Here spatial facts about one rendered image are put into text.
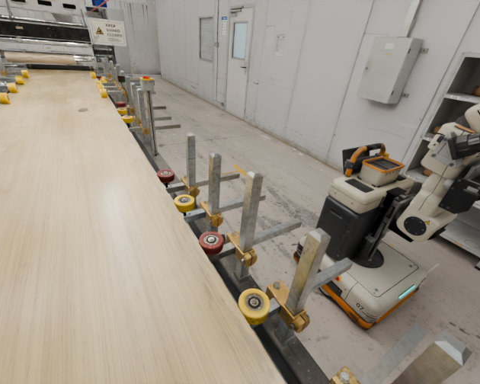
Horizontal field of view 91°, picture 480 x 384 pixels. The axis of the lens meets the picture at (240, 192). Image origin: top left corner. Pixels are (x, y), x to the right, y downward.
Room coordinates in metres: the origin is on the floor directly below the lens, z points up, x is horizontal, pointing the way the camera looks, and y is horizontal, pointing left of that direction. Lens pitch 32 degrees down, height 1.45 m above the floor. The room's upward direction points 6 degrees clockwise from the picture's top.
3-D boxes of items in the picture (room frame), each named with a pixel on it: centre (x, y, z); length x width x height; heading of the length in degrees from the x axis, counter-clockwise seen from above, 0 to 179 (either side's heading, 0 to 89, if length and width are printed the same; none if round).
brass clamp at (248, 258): (0.61, -0.02, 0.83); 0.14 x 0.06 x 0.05; 34
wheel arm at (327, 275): (0.47, -0.23, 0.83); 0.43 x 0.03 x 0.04; 124
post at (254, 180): (0.59, -0.04, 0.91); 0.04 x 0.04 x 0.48; 34
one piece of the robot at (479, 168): (0.99, -1.07, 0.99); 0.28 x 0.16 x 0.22; 124
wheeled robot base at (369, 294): (1.24, -0.91, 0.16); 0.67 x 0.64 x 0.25; 34
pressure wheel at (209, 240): (0.56, 0.08, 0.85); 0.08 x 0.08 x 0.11
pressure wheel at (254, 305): (0.36, -0.06, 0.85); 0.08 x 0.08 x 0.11
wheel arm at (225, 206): (0.88, 0.06, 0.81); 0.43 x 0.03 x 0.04; 124
